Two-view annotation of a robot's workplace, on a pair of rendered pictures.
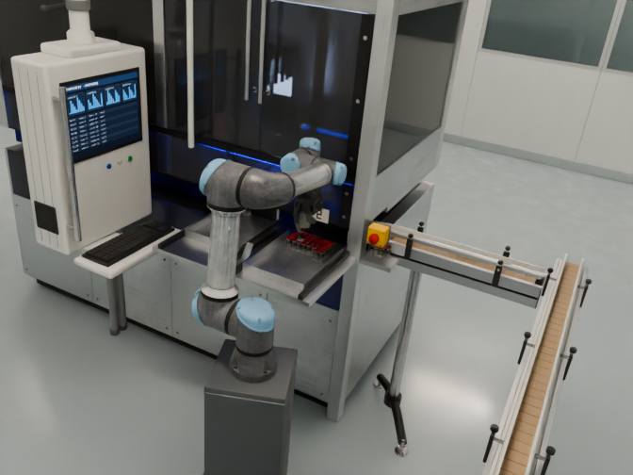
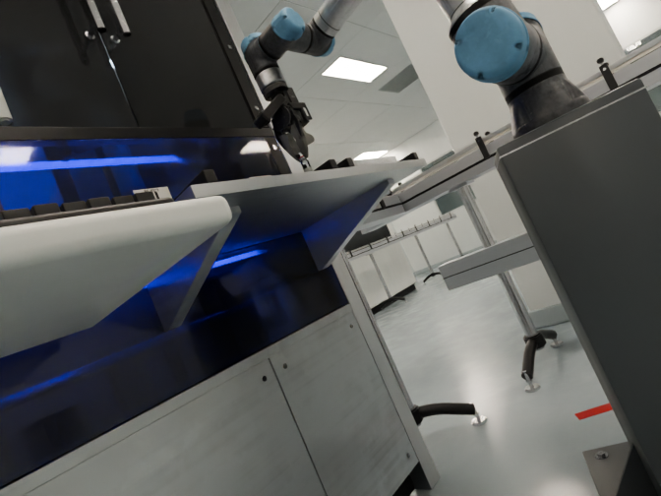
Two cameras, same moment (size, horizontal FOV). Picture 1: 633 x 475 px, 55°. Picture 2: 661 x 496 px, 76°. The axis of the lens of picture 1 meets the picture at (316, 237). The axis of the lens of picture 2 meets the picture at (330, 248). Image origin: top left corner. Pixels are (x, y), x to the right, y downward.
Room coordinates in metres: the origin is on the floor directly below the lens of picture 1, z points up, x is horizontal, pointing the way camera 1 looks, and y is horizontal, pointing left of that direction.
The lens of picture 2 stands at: (1.78, 1.13, 0.68)
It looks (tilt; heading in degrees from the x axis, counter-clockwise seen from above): 4 degrees up; 286
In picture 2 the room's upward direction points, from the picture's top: 24 degrees counter-clockwise
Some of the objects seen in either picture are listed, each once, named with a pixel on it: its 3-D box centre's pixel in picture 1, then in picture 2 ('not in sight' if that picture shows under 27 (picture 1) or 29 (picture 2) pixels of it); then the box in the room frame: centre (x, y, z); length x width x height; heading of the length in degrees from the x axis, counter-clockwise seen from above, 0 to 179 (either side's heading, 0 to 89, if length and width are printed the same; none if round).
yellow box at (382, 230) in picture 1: (378, 234); not in sight; (2.13, -0.24, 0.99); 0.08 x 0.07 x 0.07; 155
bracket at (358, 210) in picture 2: not in sight; (352, 228); (2.02, 0.00, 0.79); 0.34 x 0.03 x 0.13; 155
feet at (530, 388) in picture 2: not in sight; (538, 349); (1.67, -0.81, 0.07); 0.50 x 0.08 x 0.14; 65
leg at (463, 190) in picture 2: not in sight; (499, 265); (1.67, -0.81, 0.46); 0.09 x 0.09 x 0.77; 65
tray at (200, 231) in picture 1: (235, 226); not in sight; (2.27, 0.34, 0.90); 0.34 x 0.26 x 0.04; 155
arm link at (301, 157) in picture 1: (300, 163); (286, 33); (1.95, 0.08, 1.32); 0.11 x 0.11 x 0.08; 65
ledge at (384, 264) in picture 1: (381, 258); not in sight; (2.16, -0.27, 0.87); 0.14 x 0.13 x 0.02; 155
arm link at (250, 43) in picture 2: (309, 155); (260, 57); (2.05, 0.05, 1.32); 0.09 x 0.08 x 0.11; 155
